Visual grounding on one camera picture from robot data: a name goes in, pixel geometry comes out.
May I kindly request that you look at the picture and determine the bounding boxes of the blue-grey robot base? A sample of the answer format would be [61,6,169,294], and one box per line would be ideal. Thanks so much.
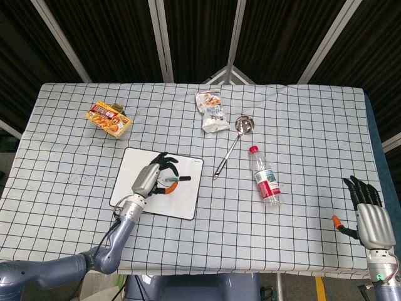
[125,272,261,301]

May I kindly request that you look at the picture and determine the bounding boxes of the white triangular screen foot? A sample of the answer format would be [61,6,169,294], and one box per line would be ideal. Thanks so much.
[202,65,256,85]

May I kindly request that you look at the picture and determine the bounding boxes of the blue table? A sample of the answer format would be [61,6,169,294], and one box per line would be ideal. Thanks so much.
[365,89,388,164]

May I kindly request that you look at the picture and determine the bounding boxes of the clear bottle with red label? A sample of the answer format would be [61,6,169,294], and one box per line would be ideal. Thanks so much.
[249,145,284,208]

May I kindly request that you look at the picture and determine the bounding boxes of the yellow curry food box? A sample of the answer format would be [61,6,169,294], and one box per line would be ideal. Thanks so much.
[86,100,133,139]

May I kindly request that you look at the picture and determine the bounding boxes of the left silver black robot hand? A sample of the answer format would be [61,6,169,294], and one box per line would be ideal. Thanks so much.
[130,152,180,200]

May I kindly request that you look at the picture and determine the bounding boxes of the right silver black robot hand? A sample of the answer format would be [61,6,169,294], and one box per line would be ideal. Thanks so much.
[331,175,396,251]

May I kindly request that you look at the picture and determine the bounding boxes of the dark folding screen panel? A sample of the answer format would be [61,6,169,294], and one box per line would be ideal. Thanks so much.
[228,0,355,85]
[150,0,245,84]
[300,0,401,154]
[0,0,91,142]
[31,0,172,84]

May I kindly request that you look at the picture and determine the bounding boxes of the crumpled white snack bag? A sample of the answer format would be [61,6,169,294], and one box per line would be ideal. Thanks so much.
[195,90,231,134]

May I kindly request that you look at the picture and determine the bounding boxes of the checkered white tablecloth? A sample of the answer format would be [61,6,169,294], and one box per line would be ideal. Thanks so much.
[0,82,387,280]

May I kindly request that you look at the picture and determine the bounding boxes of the white writing board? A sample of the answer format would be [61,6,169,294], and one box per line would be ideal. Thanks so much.
[109,146,204,221]

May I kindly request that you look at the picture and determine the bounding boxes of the steel ladle with black handle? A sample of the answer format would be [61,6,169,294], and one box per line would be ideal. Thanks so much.
[213,115,255,181]

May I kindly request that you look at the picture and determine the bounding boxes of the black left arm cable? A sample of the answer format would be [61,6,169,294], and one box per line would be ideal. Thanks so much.
[92,205,123,267]

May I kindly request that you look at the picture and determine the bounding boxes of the metal table leg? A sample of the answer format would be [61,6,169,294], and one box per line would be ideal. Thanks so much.
[276,272,285,301]

